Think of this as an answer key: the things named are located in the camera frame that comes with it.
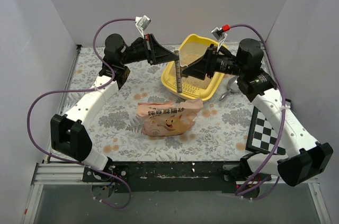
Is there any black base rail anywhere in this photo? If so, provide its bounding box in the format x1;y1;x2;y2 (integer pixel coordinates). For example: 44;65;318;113
82;160;273;193

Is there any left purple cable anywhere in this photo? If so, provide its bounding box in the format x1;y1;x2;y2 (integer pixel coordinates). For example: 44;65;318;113
27;17;138;209

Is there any yellow plastic litter box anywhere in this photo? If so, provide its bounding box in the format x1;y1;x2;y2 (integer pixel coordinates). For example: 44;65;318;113
161;34;224;101

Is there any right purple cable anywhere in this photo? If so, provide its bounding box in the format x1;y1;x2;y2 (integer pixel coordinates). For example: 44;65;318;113
229;24;287;200

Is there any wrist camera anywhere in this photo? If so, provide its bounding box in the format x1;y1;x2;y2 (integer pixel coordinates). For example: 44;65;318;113
135;15;151;37
211;24;230;47

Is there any pink cat litter bag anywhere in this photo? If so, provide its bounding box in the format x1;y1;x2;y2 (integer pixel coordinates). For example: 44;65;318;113
136;98;203;137

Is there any black white checkerboard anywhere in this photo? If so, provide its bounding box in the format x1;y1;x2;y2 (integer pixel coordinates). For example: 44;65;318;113
245;107;278;154

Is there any silver metal scoop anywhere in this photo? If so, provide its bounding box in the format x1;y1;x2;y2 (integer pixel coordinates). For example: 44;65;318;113
219;76;240;101

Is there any floral patterned table mat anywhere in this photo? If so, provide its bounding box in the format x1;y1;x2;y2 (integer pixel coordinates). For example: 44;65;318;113
56;44;279;163

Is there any gold brown bookmark strip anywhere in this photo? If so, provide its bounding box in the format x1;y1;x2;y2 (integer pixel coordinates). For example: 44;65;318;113
174;50;182;93

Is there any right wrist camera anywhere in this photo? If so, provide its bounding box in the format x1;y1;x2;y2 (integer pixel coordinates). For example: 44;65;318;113
211;24;230;47

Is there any purple cable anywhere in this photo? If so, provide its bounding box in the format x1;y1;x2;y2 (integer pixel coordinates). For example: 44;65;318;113
229;24;287;200
27;17;138;209

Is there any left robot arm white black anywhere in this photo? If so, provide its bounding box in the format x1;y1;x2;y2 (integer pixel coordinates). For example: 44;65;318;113
50;33;179;182

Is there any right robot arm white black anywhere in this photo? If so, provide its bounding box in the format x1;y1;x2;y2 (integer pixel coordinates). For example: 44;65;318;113
182;39;333;186

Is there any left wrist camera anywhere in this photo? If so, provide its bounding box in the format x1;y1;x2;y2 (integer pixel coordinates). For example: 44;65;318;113
135;15;151;37

